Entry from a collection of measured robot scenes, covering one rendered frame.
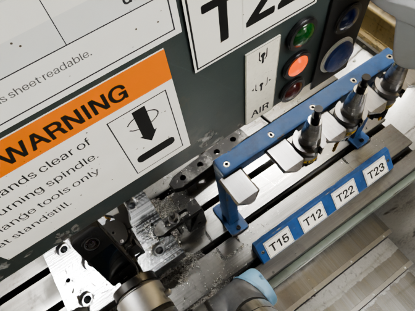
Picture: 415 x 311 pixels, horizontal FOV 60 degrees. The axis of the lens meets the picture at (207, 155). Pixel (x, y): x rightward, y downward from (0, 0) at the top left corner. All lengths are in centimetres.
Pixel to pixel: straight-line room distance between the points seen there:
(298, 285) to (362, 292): 18
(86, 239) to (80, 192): 27
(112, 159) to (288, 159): 50
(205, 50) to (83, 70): 7
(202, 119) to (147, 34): 10
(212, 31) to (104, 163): 11
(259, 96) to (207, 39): 10
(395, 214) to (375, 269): 19
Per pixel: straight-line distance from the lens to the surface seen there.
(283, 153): 71
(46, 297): 108
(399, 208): 128
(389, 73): 81
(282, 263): 97
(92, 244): 53
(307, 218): 96
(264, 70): 28
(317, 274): 112
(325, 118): 77
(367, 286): 118
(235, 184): 68
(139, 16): 18
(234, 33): 23
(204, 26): 21
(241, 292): 64
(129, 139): 24
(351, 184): 101
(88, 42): 18
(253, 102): 30
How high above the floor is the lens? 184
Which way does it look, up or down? 61 degrees down
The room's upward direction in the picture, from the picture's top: 11 degrees counter-clockwise
